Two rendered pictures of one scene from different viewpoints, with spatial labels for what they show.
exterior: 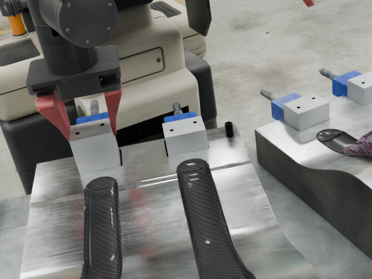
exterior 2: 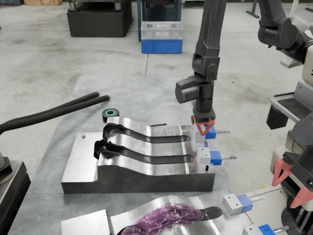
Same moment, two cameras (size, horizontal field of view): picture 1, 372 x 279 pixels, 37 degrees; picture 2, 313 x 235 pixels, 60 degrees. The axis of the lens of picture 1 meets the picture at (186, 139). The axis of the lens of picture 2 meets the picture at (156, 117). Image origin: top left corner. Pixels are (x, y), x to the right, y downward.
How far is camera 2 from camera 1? 0.86 m
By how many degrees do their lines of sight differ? 74
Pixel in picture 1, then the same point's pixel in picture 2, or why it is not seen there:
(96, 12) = (180, 95)
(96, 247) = (160, 139)
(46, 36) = not seen: hidden behind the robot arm
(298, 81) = not seen: outside the picture
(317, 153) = (202, 203)
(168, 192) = (177, 152)
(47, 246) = (162, 130)
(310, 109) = (226, 201)
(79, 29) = (177, 95)
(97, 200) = (180, 138)
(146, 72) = not seen: hidden behind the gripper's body
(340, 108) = (241, 223)
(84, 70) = (197, 110)
